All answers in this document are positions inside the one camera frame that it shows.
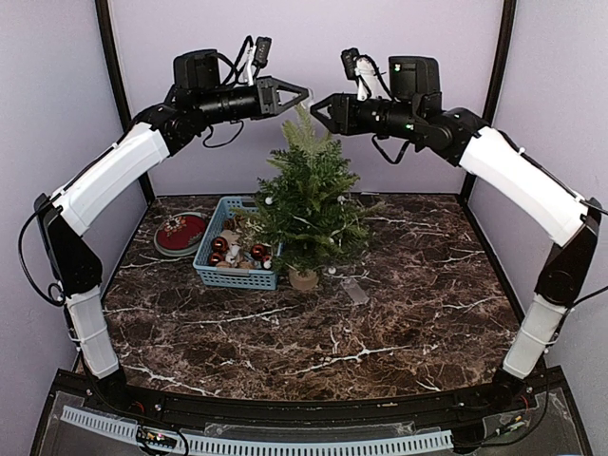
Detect black table front rail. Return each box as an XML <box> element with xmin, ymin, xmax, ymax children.
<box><xmin>48</xmin><ymin>368</ymin><xmax>562</xmax><ymax>442</ymax></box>

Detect small green christmas tree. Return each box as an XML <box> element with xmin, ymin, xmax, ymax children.
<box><xmin>244</xmin><ymin>102</ymin><xmax>386</xmax><ymax>291</ymax></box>

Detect white ball string lights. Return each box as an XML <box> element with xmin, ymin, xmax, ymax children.
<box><xmin>256</xmin><ymin>87</ymin><xmax>371</xmax><ymax>305</ymax></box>

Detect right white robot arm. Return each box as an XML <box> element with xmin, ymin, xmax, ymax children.
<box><xmin>311</xmin><ymin>48</ymin><xmax>605</xmax><ymax>412</ymax></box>

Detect copper red bauble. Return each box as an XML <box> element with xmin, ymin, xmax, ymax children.
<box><xmin>211</xmin><ymin>237</ymin><xmax>230</xmax><ymax>254</ymax></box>
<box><xmin>250</xmin><ymin>243</ymin><xmax>267</xmax><ymax>261</ymax></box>
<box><xmin>207</xmin><ymin>252</ymin><xmax>225</xmax><ymax>267</ymax></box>

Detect light blue plastic basket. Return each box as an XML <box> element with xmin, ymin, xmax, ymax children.
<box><xmin>193</xmin><ymin>196</ymin><xmax>278</xmax><ymax>291</ymax></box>

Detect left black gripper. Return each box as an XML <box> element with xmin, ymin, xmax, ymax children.
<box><xmin>198</xmin><ymin>74</ymin><xmax>310</xmax><ymax>124</ymax></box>

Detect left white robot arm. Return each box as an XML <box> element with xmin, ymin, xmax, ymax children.
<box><xmin>28</xmin><ymin>47</ymin><xmax>310</xmax><ymax>414</ymax></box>

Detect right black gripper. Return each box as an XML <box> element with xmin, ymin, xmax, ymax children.
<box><xmin>310</xmin><ymin>91</ymin><xmax>421</xmax><ymax>140</ymax></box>

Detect white cable duct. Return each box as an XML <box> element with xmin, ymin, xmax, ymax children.
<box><xmin>61</xmin><ymin>406</ymin><xmax>453</xmax><ymax>455</ymax></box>

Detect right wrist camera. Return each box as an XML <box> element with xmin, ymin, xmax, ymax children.
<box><xmin>340</xmin><ymin>47</ymin><xmax>390</xmax><ymax>102</ymax></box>

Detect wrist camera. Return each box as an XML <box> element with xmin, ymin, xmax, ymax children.
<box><xmin>340</xmin><ymin>47</ymin><xmax>390</xmax><ymax>102</ymax></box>
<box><xmin>237</xmin><ymin>36</ymin><xmax>272</xmax><ymax>86</ymax></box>

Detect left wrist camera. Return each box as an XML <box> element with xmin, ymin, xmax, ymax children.
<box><xmin>237</xmin><ymin>36</ymin><xmax>272</xmax><ymax>86</ymax></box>

